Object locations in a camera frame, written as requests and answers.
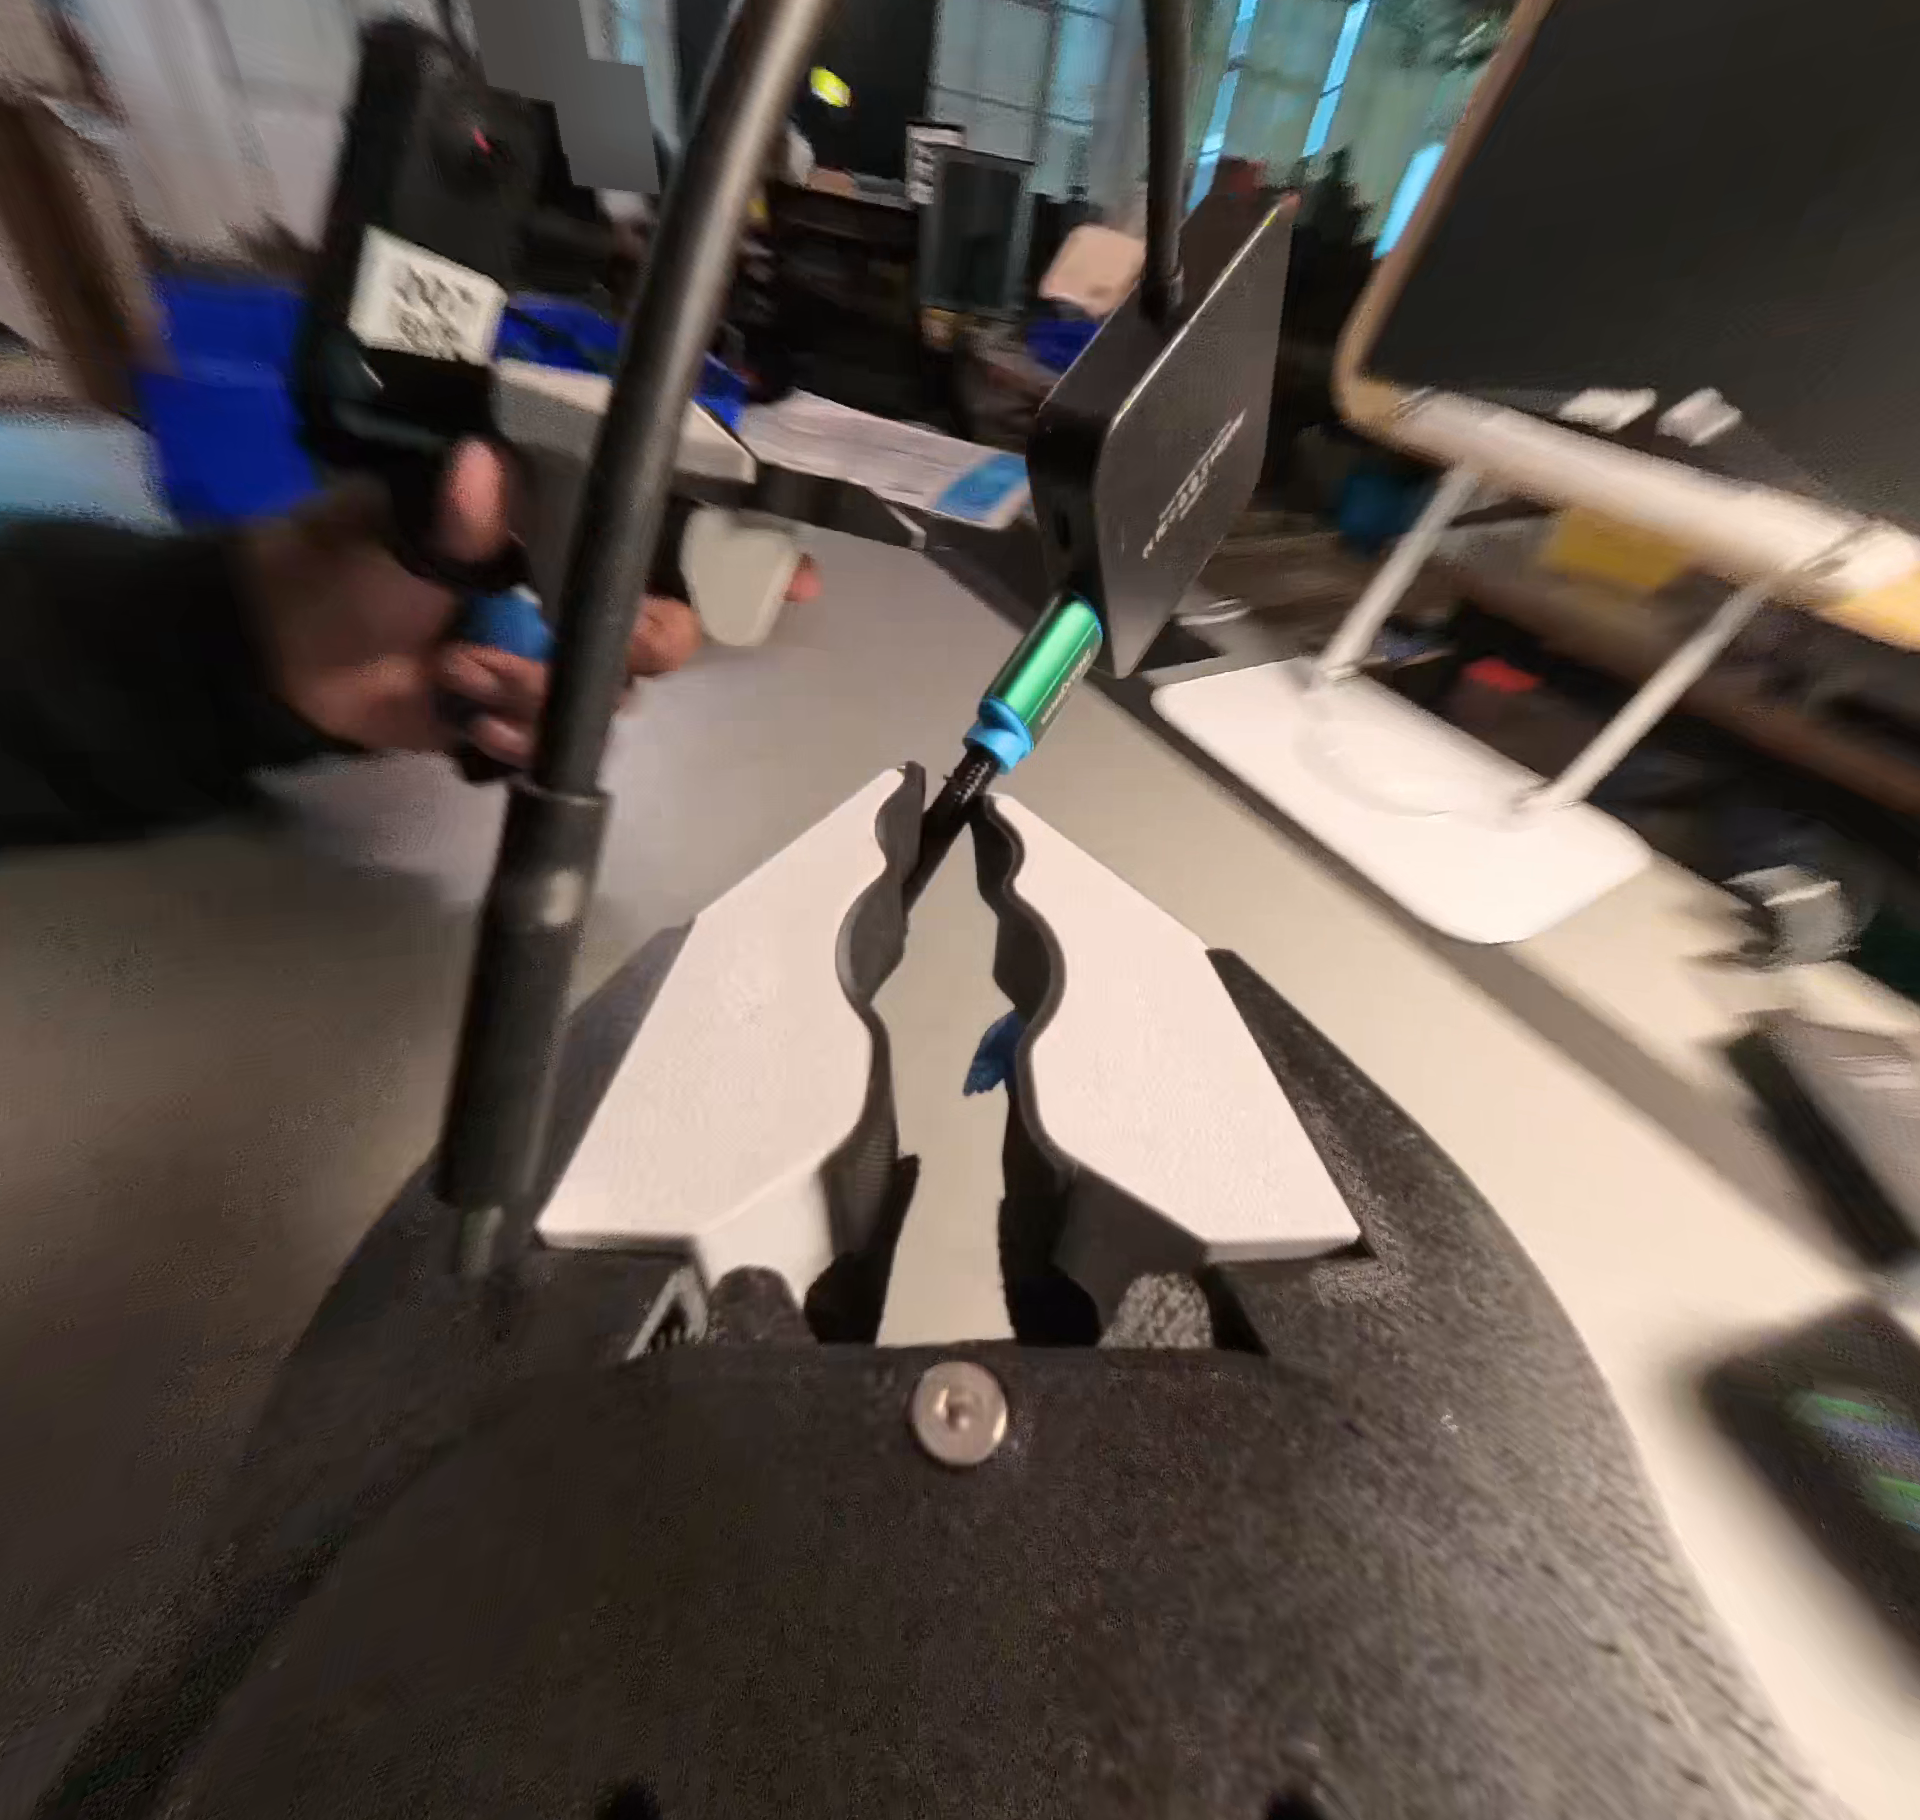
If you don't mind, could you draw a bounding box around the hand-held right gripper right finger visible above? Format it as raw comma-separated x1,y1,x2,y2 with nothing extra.
967,795,1364,1278

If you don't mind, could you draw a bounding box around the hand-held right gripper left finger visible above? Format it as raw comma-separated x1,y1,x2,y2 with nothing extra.
534,760,926,1278

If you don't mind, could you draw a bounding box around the person's left hand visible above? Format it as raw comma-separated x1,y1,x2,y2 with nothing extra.
224,440,824,785

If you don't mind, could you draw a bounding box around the thin black hub cable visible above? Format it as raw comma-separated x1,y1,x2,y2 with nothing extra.
435,0,1200,1280

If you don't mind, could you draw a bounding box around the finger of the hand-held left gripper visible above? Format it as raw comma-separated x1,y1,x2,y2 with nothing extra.
493,357,763,490

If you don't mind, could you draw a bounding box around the black braided hdmi cable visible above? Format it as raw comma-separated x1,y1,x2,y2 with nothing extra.
898,593,1106,928

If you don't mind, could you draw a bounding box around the printed paper sheet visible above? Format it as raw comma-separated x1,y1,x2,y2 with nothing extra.
742,391,1037,533

